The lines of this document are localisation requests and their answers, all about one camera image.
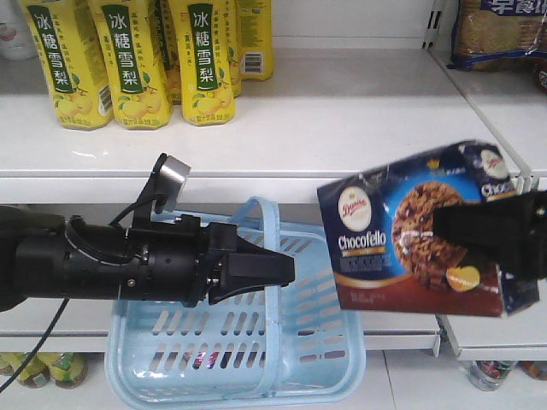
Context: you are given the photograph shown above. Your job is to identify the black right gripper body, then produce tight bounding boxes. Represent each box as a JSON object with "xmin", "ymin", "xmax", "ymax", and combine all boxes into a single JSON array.
[{"xmin": 433, "ymin": 190, "xmax": 546, "ymax": 280}]

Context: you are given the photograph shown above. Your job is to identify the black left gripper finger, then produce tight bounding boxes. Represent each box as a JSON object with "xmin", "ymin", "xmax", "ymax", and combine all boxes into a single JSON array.
[{"xmin": 208, "ymin": 238, "xmax": 295, "ymax": 304}]

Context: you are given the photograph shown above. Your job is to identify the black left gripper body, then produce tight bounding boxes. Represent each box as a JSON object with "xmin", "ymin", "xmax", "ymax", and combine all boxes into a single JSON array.
[{"xmin": 119, "ymin": 214, "xmax": 239, "ymax": 307}]

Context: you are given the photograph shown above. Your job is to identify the light blue plastic basket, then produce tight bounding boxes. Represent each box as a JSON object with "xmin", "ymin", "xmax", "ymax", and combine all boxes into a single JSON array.
[{"xmin": 104, "ymin": 197, "xmax": 366, "ymax": 409}]

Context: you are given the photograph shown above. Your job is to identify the blue Chocofello cookie box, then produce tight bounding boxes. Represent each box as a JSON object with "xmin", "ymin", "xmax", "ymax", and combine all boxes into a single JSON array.
[{"xmin": 317, "ymin": 140, "xmax": 539, "ymax": 317}]

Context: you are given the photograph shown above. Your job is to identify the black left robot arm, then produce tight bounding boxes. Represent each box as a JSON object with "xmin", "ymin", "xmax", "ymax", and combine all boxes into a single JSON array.
[{"xmin": 1, "ymin": 206, "xmax": 296, "ymax": 311}]

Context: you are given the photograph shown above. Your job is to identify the yellow pear drink bottle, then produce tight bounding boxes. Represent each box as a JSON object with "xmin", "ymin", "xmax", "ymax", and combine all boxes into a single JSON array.
[{"xmin": 168, "ymin": 0, "xmax": 236, "ymax": 126}]

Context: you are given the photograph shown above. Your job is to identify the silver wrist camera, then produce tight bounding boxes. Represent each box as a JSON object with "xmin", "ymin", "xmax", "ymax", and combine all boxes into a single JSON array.
[{"xmin": 150, "ymin": 153, "xmax": 191, "ymax": 214}]

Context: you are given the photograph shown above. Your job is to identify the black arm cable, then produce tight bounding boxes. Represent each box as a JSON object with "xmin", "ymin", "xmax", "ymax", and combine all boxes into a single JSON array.
[{"xmin": 0, "ymin": 298, "xmax": 69, "ymax": 392}]

